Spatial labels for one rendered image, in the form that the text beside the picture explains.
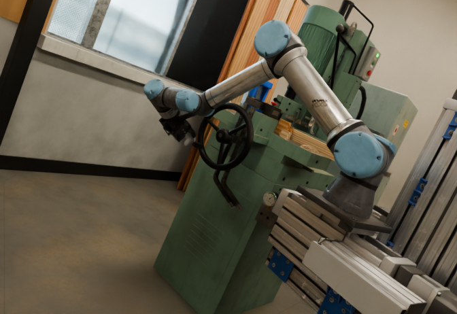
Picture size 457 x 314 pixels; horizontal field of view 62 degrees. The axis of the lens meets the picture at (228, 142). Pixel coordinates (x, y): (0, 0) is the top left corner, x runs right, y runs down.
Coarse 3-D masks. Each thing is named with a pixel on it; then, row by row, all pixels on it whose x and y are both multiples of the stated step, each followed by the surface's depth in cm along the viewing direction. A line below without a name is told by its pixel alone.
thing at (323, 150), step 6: (294, 132) 178; (294, 138) 177; (300, 138) 175; (306, 138) 174; (306, 144) 173; (312, 144) 171; (318, 144) 170; (318, 150) 169; (324, 150) 167; (330, 156) 166
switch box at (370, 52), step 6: (366, 48) 192; (372, 48) 190; (366, 54) 192; (372, 54) 190; (360, 60) 193; (366, 60) 191; (372, 60) 192; (360, 66) 192; (366, 66) 191; (360, 72) 192; (366, 72) 193; (372, 72) 198; (360, 78) 196; (366, 78) 196
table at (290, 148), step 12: (228, 120) 182; (240, 132) 165; (264, 144) 166; (276, 144) 165; (288, 144) 161; (300, 144) 174; (288, 156) 160; (300, 156) 157; (312, 156) 155; (324, 156) 165; (324, 168) 169
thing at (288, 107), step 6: (282, 96) 180; (276, 102) 181; (282, 102) 179; (288, 102) 178; (294, 102) 182; (282, 108) 179; (288, 108) 181; (294, 108) 184; (282, 114) 184; (288, 114) 183; (294, 114) 187
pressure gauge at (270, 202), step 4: (268, 192) 156; (272, 192) 155; (264, 196) 157; (268, 196) 156; (272, 196) 155; (276, 196) 154; (264, 200) 157; (268, 200) 156; (272, 200) 155; (276, 200) 154; (268, 204) 155; (272, 204) 154; (268, 208) 157
